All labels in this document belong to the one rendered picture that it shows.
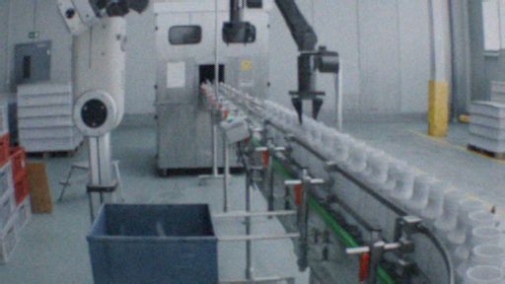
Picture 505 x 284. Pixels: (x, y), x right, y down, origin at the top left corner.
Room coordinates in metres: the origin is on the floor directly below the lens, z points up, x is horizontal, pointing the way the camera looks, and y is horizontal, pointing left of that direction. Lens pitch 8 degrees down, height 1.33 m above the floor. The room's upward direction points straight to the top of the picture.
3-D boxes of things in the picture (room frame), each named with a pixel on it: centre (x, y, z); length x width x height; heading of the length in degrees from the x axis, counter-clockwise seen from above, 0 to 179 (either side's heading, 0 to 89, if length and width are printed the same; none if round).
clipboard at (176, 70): (6.17, 0.88, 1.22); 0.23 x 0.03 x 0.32; 98
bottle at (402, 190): (0.82, -0.25, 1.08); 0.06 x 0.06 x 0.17
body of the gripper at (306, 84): (1.58, -0.16, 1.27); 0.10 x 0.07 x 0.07; 98
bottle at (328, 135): (1.29, -0.19, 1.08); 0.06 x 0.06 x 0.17
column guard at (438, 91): (9.83, -3.70, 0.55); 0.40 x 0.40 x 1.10; 8
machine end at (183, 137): (6.99, 0.56, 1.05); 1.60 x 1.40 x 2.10; 8
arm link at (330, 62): (1.59, -0.20, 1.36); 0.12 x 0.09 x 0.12; 98
